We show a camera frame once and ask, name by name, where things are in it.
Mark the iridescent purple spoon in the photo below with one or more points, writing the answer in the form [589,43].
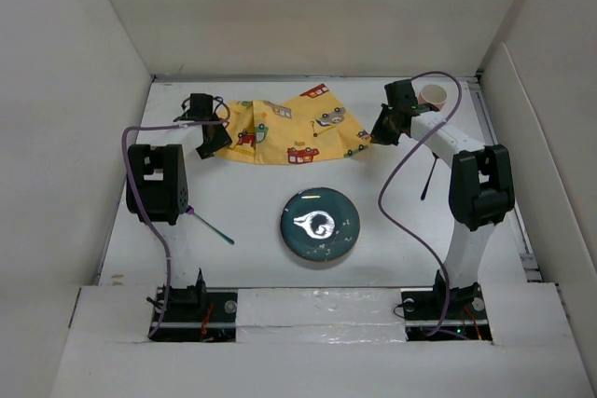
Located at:
[429,178]

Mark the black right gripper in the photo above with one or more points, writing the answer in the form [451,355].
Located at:
[379,135]

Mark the yellow vehicle-print cloth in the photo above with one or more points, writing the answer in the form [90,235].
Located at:
[314,126]

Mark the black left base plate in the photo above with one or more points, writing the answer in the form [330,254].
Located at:
[206,318]

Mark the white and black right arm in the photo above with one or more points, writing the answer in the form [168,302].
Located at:
[481,193]

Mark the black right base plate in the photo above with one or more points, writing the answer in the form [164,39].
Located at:
[466,318]

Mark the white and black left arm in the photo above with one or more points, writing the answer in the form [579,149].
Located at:
[156,188]

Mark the dark teal patterned plate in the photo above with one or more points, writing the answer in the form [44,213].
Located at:
[320,225]

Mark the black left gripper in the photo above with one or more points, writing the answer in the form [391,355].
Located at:
[221,142]

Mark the pink paper cup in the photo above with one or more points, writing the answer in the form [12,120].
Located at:
[433,94]

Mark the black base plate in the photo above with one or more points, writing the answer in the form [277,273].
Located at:
[466,318]
[206,318]

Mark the iridescent fork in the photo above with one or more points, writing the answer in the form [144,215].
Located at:
[191,211]

